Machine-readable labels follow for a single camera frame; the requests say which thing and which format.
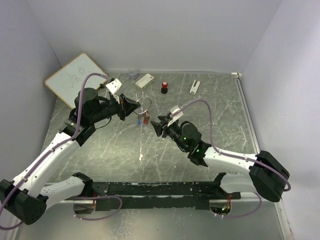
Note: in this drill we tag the white corner bracket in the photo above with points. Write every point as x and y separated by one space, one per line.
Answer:
236 74

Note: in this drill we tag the white plastic clip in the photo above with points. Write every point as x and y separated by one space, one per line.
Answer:
195 86

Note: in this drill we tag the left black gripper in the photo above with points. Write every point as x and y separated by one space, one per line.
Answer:
125 106

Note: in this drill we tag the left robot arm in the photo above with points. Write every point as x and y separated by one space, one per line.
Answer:
26 196

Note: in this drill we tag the large silver keyring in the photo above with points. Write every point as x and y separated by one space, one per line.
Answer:
145 103

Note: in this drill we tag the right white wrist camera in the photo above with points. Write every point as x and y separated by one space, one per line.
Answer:
175 114

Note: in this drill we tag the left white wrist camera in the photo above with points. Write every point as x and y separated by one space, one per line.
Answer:
115 86

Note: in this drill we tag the clear plastic cup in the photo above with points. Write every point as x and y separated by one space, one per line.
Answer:
132 73

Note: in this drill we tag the white cardboard box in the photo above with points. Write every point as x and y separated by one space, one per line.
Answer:
145 81

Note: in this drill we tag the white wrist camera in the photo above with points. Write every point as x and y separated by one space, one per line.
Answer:
115 86
175 114

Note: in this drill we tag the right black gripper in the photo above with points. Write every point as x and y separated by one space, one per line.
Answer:
159 128

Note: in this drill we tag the red black stamp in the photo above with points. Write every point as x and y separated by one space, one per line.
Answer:
164 87

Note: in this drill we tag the small whiteboard wooden frame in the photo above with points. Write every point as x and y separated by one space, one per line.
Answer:
67 82

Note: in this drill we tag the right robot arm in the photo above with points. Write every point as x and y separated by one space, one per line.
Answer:
259 173

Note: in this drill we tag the silver keys bunch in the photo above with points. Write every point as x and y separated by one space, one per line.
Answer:
142 114

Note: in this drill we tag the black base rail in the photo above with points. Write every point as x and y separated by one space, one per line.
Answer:
157 195

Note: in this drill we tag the red tagged key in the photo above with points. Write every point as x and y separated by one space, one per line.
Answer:
146 119

